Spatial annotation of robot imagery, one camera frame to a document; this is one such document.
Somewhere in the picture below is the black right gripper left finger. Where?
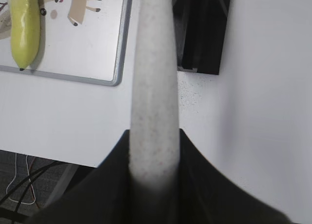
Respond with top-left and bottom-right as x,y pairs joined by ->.
26,130 -> 132,224

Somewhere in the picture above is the yellow plastic banana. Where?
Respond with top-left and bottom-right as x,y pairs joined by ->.
8,0 -> 40,70

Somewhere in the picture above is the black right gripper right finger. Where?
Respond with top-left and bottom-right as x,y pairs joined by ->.
178,130 -> 291,224

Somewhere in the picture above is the black cable on floor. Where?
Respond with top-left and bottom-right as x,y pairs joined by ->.
0,160 -> 66,224

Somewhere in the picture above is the white speckled knife handle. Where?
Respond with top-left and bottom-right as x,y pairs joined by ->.
130,0 -> 179,189

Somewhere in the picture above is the white cable on floor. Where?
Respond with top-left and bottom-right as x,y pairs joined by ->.
5,152 -> 37,205

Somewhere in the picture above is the orange thin wire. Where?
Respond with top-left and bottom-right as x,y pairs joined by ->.
25,155 -> 42,211

